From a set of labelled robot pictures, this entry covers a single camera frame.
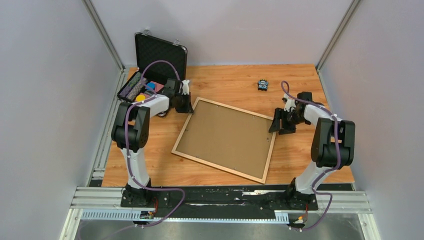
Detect white slotted cable duct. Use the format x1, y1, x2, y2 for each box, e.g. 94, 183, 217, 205
80, 210, 290, 224

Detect aluminium rail frame front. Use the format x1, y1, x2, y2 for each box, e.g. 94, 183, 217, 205
60, 184, 381, 240

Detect aluminium corner post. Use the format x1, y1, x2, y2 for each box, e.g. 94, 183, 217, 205
315, 0, 363, 73
82, 0, 125, 72

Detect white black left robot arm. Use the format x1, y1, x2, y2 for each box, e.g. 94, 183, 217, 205
111, 77, 194, 207

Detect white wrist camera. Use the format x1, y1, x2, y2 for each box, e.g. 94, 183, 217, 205
180, 79, 190, 95
282, 93, 296, 112

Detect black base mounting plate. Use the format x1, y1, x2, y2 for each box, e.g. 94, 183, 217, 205
120, 184, 318, 220

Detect aluminium left corner post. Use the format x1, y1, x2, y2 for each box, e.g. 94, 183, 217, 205
82, 0, 125, 72

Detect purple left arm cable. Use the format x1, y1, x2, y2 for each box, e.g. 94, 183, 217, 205
124, 60, 186, 229

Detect yellow round chip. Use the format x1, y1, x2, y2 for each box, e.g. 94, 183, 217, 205
135, 94, 146, 102

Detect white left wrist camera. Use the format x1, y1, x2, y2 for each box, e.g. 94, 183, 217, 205
180, 79, 190, 95

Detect small black blue gadget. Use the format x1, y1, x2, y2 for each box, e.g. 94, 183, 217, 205
257, 79, 269, 91

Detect brown cardboard backing board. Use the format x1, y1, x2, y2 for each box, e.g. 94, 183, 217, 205
175, 99, 274, 180

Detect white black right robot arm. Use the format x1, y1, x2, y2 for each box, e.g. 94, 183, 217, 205
268, 91, 356, 209

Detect black poker chip case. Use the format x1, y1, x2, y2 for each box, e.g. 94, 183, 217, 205
116, 31, 188, 102

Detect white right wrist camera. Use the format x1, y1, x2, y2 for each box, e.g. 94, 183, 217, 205
282, 93, 296, 112

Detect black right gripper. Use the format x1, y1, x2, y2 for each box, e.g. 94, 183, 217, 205
269, 107, 308, 135

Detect blue round chip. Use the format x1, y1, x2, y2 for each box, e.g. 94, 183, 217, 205
146, 82, 156, 91

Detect aluminium right corner post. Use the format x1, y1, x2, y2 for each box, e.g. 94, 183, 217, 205
315, 0, 363, 73

